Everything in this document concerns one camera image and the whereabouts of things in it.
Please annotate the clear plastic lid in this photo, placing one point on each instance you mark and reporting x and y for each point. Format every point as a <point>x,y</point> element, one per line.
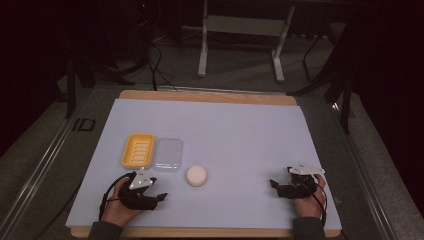
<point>167,155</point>

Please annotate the white foam mat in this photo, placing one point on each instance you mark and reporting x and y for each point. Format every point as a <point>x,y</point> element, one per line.
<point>233,140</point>

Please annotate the yellow soap dish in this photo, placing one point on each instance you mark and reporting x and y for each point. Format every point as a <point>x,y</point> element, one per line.
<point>138,150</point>

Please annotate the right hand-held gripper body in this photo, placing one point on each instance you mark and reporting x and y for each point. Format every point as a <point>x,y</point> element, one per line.
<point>300,185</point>

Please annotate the person's right hand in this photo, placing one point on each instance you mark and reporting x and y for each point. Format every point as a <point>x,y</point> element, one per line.
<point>310,205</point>

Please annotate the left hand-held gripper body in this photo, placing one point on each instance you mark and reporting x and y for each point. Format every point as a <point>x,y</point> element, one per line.
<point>138,181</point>

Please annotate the white metal stand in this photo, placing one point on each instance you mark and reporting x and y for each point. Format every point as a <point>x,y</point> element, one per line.
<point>245,26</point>

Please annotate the wooden table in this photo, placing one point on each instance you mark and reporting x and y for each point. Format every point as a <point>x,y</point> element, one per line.
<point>206,96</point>

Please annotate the person's left hand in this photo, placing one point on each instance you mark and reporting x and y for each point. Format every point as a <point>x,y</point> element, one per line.
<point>117,210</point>

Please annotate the black metal stand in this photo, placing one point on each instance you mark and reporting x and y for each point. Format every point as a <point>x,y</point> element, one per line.
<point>70,86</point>
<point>346,100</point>

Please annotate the metal floor rail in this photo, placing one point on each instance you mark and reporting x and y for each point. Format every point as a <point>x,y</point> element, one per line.
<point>40,160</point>
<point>363,173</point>

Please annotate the round white soap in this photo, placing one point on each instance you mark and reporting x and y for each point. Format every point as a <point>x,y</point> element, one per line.
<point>196,175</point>

